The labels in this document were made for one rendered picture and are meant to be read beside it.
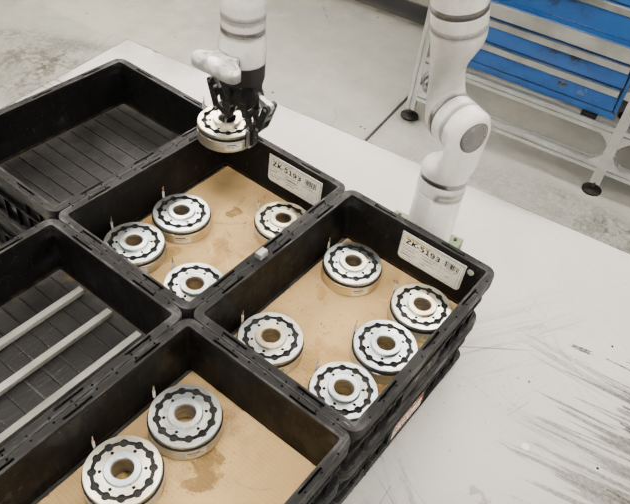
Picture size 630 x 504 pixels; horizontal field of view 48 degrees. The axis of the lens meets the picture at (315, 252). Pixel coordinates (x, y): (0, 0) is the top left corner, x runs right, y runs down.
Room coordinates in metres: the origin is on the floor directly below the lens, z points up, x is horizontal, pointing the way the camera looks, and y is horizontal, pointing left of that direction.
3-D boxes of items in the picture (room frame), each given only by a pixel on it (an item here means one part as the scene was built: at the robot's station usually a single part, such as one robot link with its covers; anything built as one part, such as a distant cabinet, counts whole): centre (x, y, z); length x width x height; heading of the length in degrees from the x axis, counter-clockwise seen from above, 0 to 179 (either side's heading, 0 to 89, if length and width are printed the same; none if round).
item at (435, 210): (1.06, -0.22, 0.83); 0.09 x 0.09 x 0.17; 77
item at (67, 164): (1.04, 0.44, 0.87); 0.40 x 0.30 x 0.11; 148
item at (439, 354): (0.73, -0.07, 0.87); 0.40 x 0.30 x 0.11; 148
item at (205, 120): (1.01, 0.18, 1.01); 0.10 x 0.10 x 0.01
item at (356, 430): (0.73, -0.07, 0.92); 0.40 x 0.30 x 0.02; 148
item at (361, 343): (0.69, -0.13, 0.86); 0.10 x 0.10 x 0.01
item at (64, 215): (0.88, 0.19, 0.92); 0.40 x 0.30 x 0.02; 148
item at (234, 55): (0.97, 0.17, 1.17); 0.11 x 0.09 x 0.06; 149
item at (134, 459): (0.42, 0.20, 0.86); 0.05 x 0.05 x 0.01
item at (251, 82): (0.99, 0.16, 1.10); 0.08 x 0.08 x 0.09
